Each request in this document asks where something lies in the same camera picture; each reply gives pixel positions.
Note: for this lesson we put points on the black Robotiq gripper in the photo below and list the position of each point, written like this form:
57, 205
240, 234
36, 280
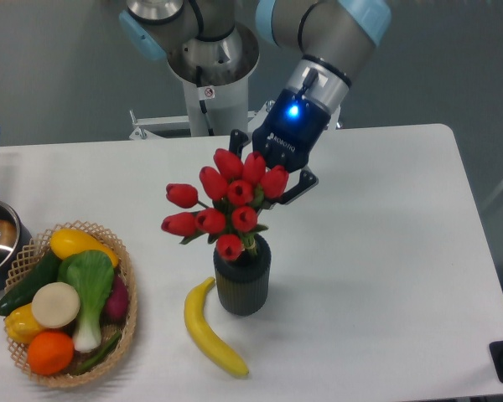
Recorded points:
286, 138

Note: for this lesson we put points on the red tulip bouquet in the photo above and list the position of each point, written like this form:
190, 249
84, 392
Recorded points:
236, 188

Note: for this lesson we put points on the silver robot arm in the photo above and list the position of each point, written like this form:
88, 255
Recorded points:
213, 55

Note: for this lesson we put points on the dark ribbed vase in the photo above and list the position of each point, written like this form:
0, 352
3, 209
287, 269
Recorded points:
243, 284

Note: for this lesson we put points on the yellow banana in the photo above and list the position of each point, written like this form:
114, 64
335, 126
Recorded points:
206, 340

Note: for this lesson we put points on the green bok choy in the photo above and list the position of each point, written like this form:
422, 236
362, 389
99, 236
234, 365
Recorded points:
91, 274

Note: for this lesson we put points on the purple sweet potato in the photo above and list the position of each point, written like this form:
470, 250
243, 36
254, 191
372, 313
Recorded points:
116, 305

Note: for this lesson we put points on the yellow squash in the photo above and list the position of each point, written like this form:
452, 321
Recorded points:
67, 242

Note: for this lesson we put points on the green cucumber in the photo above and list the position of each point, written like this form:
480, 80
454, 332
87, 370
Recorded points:
44, 273

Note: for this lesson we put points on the woven wicker basket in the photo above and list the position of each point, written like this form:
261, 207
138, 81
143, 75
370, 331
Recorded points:
27, 259

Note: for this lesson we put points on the green bean pod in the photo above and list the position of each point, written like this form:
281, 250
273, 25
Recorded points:
100, 355

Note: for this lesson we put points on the beige round bun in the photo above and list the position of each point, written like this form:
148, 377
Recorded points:
55, 305

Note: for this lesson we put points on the orange fruit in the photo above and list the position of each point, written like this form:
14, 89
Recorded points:
50, 352

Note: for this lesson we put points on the yellow bell pepper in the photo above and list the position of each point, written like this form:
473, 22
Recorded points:
21, 326

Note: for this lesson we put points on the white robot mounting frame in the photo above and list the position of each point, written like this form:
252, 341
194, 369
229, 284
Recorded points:
178, 126

